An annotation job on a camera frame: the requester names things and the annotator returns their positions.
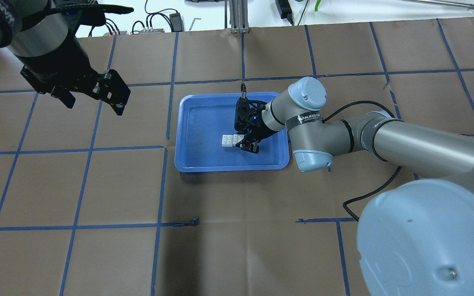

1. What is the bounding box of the blue plastic tray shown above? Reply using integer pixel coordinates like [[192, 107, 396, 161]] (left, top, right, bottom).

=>
[[174, 92, 291, 173]]

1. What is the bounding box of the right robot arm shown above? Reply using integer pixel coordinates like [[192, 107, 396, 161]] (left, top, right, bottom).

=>
[[235, 77, 474, 296]]

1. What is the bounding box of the white block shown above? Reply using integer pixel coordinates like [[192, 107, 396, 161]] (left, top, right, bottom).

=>
[[232, 134, 244, 147], [221, 134, 235, 148]]

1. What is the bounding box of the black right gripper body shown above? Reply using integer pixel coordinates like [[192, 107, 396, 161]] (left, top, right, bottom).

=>
[[235, 97, 277, 141]]

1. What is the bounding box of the black power adapter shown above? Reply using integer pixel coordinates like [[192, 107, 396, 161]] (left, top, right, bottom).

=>
[[169, 12, 184, 32]]

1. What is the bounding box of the aluminium frame post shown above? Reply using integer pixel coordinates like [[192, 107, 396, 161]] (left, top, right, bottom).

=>
[[225, 0, 250, 34]]

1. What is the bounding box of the brown paper table cover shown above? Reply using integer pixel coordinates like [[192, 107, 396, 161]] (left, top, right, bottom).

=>
[[0, 17, 474, 296]]

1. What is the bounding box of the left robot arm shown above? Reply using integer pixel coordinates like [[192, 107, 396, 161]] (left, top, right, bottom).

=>
[[0, 0, 134, 116]]

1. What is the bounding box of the green handled reacher grabber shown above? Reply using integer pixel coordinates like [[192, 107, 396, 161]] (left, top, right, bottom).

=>
[[403, 0, 474, 11]]

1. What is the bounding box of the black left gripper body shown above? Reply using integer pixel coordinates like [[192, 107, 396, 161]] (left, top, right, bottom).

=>
[[19, 37, 110, 100]]

